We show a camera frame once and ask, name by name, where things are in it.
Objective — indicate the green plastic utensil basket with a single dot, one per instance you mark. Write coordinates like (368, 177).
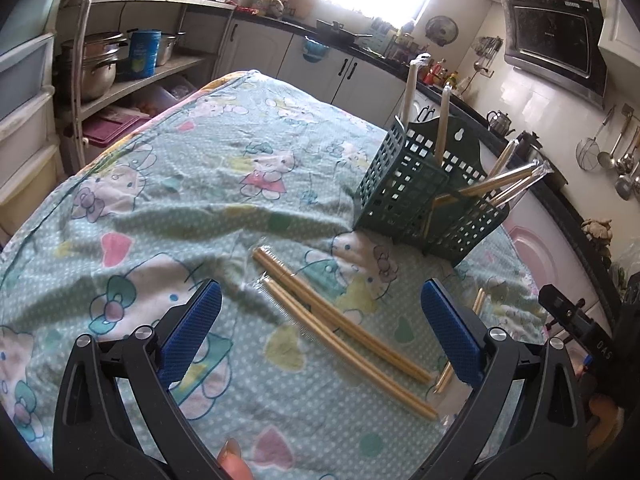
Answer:
(407, 196)

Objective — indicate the Hello Kitty tablecloth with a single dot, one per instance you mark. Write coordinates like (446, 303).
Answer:
(254, 162)

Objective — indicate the person's left hand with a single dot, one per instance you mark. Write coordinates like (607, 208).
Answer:
(230, 459)

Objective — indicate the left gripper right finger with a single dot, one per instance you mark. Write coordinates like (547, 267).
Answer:
(523, 418)

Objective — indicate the blue canister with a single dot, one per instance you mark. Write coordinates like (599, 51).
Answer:
(143, 51)

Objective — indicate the black cooking pot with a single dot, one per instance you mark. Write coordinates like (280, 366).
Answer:
(529, 148)

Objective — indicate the steel soup ladle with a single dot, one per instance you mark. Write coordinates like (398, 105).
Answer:
(606, 159)

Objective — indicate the steel kettle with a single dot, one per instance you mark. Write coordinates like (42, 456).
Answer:
(499, 123)

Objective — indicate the wire skimmer ladle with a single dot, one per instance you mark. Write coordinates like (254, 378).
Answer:
(587, 150)

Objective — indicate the chopstick pair two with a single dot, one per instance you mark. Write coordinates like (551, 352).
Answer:
(503, 158)

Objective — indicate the chopstick pair four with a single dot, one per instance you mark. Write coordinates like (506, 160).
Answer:
(490, 185)

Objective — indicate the wall fan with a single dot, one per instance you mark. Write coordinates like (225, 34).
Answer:
(441, 30)

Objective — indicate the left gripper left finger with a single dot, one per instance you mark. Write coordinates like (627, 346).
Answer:
(92, 434)

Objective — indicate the black range hood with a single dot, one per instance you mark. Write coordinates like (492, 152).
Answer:
(558, 40)

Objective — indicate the steel pots on shelf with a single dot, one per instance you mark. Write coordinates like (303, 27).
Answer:
(98, 63)

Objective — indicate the chopstick pair six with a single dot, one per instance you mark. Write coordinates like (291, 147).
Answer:
(351, 357)

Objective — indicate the chopstick pair five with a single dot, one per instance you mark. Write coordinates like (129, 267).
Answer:
(415, 65)

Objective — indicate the chopstick pair three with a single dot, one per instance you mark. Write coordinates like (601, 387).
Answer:
(504, 197)

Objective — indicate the person's right hand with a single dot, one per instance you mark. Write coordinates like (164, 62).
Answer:
(602, 414)

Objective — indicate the chopstick pair eight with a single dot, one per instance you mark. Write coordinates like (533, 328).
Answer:
(319, 305)

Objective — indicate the plastic drawer cabinet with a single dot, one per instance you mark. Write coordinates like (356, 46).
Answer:
(31, 163)

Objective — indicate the dried mushrooms pile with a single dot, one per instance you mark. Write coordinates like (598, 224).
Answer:
(600, 234)

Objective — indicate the black frying pan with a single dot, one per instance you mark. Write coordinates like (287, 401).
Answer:
(336, 32)

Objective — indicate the chopstick pair one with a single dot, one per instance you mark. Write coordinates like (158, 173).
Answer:
(440, 144)

